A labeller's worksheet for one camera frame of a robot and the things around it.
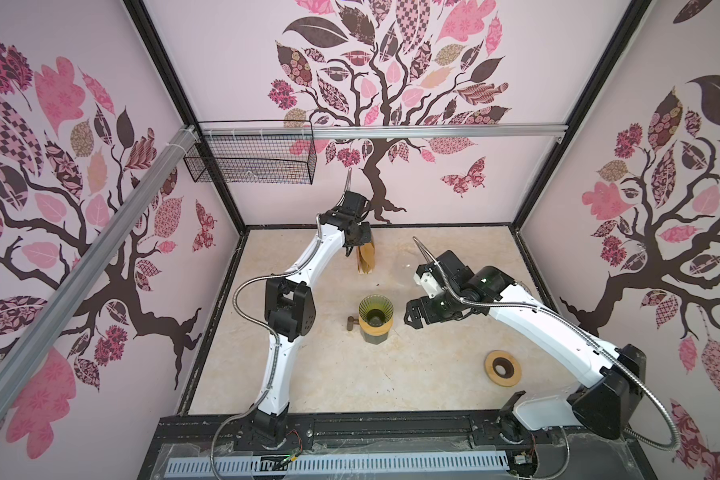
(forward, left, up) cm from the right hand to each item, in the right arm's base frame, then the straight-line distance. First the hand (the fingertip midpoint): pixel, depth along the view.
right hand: (418, 313), depth 76 cm
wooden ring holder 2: (-9, -25, -18) cm, 32 cm away
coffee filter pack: (+25, +14, -8) cm, 30 cm away
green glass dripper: (+5, +11, -7) cm, 13 cm away
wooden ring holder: (-1, +11, -8) cm, 13 cm away
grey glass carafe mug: (-1, +12, -13) cm, 18 cm away
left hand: (+29, +15, -2) cm, 32 cm away
